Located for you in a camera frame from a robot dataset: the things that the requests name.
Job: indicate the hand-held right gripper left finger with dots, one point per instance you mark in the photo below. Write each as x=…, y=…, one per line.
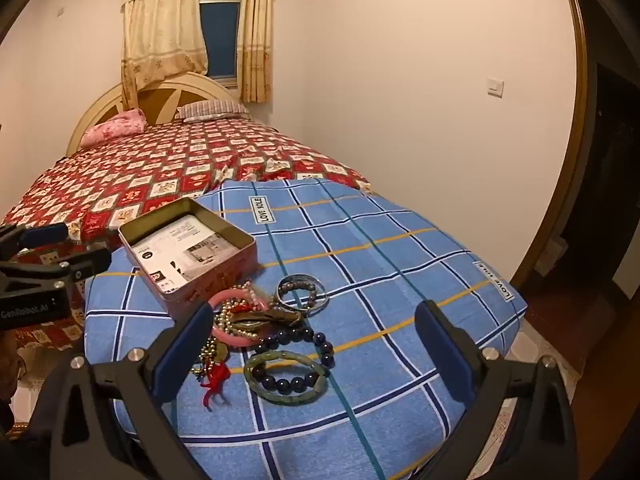
x=182, y=355

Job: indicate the cream wooden headboard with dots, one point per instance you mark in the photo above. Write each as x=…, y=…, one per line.
x=100, y=105

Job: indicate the white wall switch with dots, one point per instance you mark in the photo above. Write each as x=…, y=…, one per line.
x=495, y=86

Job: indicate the silver metal bangle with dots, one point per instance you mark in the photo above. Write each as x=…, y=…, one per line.
x=320, y=305

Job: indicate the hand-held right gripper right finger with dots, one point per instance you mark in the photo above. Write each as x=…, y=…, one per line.
x=446, y=355

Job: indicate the blue checked cloth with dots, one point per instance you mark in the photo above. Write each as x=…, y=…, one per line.
x=380, y=280

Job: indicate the wide beige curtain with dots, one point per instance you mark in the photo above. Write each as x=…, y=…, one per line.
x=160, y=30

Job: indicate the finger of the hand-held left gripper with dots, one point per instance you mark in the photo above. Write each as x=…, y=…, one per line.
x=75, y=262
x=42, y=235

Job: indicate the narrow beige curtain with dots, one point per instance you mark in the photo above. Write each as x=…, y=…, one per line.
x=257, y=35

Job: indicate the pink folded blanket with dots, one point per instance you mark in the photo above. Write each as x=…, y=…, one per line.
x=112, y=127

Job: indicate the brown wooden door frame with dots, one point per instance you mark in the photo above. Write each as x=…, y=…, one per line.
x=580, y=110

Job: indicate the rectangular pink tin box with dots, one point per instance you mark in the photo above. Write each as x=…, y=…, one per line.
x=165, y=290

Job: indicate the window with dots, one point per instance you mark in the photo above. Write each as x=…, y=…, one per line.
x=220, y=40

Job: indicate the striped pillow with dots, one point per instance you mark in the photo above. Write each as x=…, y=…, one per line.
x=212, y=110

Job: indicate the red patterned bedspread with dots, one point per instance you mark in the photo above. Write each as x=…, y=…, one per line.
x=165, y=160

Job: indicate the person's left forearm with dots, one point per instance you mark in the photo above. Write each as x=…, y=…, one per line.
x=7, y=375

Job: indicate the brown metal ornament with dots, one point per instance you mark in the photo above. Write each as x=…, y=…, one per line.
x=265, y=317

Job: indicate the pink bangle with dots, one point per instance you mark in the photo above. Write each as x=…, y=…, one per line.
x=235, y=339

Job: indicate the printed paper leaflet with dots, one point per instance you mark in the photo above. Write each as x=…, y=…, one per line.
x=190, y=247

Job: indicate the green jade bangle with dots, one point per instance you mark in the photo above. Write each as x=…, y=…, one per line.
x=280, y=396

